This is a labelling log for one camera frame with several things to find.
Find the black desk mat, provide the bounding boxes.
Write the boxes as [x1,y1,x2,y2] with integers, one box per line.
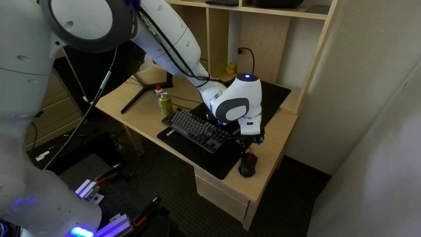
[158,79,291,179]

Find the black wall cable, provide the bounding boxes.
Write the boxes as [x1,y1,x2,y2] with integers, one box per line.
[237,46,256,77]

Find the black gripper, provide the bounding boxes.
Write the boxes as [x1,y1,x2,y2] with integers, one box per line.
[234,134,264,145]

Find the white red small bottle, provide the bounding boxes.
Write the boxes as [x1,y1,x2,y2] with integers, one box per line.
[154,84,163,98]

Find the grey mechanical keyboard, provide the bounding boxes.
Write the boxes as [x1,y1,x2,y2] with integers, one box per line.
[162,109,231,154]

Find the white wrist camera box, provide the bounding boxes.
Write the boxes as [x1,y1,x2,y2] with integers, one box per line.
[238,119,260,136]

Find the yellow rubber duck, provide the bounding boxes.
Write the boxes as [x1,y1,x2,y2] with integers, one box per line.
[225,65,237,75]

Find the black computer mouse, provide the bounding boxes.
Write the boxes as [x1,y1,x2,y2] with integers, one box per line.
[238,153,258,178]

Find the yellow-green drink can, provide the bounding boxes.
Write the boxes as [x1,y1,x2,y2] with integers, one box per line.
[158,92,174,117]

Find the wooden shelf unit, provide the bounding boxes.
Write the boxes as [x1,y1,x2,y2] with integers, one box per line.
[167,0,341,113]

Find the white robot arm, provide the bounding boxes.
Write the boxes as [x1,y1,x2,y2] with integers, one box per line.
[0,0,262,237]

